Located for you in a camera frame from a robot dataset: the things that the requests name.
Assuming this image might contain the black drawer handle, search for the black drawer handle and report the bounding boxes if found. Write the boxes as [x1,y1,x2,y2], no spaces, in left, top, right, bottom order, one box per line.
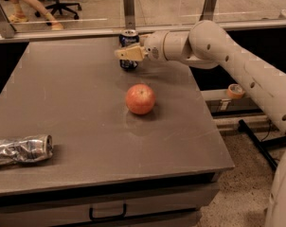
[88,203,127,222]

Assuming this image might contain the blue pepsi can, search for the blue pepsi can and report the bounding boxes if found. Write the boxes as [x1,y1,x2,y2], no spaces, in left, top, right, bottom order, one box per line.
[119,29,139,71]

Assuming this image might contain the metal glass bracket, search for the metal glass bracket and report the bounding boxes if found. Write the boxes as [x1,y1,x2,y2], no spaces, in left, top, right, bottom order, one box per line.
[200,0,217,21]
[123,0,135,29]
[0,4,16,39]

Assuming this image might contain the orange tape roll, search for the orange tape roll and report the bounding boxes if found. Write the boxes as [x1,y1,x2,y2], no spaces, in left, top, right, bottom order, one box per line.
[226,83,245,99]

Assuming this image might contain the middle metal glass bracket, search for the middle metal glass bracket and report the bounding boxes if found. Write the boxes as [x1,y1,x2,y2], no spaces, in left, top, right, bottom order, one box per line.
[123,0,135,29]

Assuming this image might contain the left metal glass bracket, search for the left metal glass bracket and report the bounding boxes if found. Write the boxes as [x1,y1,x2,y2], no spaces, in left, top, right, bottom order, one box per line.
[0,4,16,39]

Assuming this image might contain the black office chair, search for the black office chair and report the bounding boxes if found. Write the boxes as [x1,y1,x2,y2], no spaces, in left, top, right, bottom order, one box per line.
[34,0,82,21]

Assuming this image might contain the seated person legs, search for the seated person legs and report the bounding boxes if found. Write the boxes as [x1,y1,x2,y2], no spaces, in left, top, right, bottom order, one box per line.
[9,0,63,30]

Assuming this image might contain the black stand base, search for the black stand base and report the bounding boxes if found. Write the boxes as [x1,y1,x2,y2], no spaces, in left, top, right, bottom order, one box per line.
[238,119,286,171]

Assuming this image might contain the crushed silver redbull can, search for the crushed silver redbull can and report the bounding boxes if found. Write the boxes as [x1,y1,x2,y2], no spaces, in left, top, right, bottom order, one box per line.
[0,134,53,166]

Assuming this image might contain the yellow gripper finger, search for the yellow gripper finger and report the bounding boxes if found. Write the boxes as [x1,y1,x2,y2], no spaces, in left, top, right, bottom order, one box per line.
[115,44,148,61]

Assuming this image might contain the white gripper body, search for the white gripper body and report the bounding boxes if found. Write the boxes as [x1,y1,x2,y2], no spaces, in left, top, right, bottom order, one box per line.
[140,30,168,61]

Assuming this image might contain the red apple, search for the red apple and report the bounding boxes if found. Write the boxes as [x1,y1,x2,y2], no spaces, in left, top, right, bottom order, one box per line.
[125,84,155,115]

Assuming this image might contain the right metal glass bracket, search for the right metal glass bracket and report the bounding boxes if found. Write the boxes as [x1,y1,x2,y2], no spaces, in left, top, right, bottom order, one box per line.
[200,0,217,21]

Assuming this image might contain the grey table drawer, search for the grey table drawer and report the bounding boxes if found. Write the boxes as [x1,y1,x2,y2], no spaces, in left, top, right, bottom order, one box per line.
[0,183,219,227]

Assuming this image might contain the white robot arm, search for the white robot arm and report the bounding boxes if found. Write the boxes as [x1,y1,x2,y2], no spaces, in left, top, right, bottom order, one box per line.
[115,20,286,227]

